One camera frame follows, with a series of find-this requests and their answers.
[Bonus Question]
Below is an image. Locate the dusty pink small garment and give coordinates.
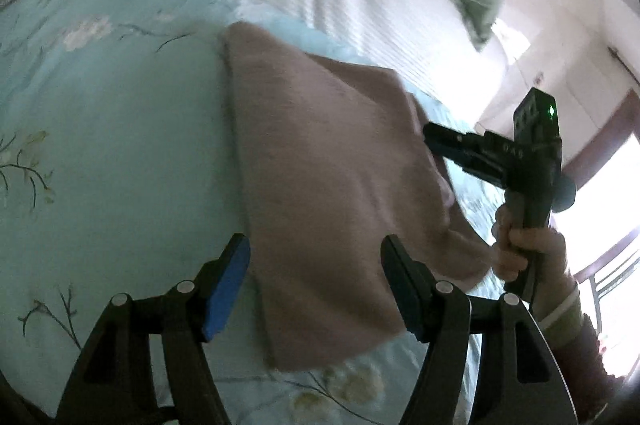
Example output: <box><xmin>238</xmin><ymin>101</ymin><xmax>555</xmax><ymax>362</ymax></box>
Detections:
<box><xmin>226</xmin><ymin>22</ymin><xmax>492</xmax><ymax>372</ymax></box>

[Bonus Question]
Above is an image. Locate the person's right hand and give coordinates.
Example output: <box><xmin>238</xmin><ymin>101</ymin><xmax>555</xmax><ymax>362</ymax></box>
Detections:
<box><xmin>491</xmin><ymin>204</ymin><xmax>577</xmax><ymax>320</ymax></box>

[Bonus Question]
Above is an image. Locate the light blue floral bedsheet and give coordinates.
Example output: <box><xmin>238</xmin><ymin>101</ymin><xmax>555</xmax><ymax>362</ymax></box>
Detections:
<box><xmin>0</xmin><ymin>0</ymin><xmax>507</xmax><ymax>425</ymax></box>

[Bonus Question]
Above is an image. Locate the right forearm dark sleeve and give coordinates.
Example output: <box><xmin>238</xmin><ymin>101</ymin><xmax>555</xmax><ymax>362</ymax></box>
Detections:
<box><xmin>533</xmin><ymin>284</ymin><xmax>624</xmax><ymax>424</ymax></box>

